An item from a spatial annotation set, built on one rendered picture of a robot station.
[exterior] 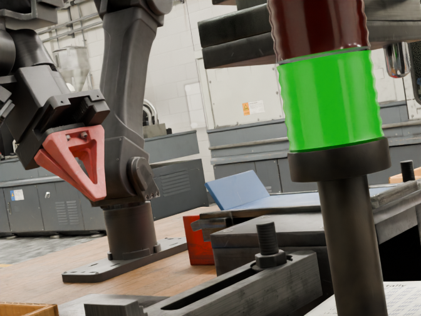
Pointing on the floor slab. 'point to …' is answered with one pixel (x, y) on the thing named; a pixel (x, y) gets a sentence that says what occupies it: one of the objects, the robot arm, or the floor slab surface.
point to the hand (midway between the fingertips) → (96, 192)
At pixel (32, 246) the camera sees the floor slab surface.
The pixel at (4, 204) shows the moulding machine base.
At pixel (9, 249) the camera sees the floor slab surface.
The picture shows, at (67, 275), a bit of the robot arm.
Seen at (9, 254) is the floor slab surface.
